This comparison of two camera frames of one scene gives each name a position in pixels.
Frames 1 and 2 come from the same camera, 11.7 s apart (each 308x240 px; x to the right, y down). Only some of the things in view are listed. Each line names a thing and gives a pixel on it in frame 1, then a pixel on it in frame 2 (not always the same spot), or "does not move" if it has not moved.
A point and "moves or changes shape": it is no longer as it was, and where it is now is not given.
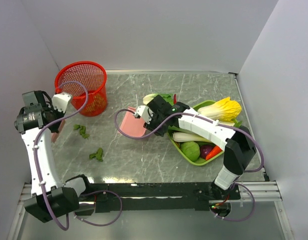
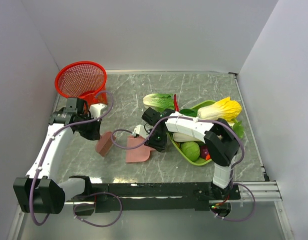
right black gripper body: [156, 121] to [156, 139]
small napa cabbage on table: [149, 97] does not move
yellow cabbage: [225, 111] does not move
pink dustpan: [131, 125] to [140, 154]
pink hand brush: [54, 135] moves or changes shape
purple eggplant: [204, 150] does not move
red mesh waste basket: [94, 77] does not move
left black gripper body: [55, 114] to [88, 130]
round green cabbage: [191, 150] does not move
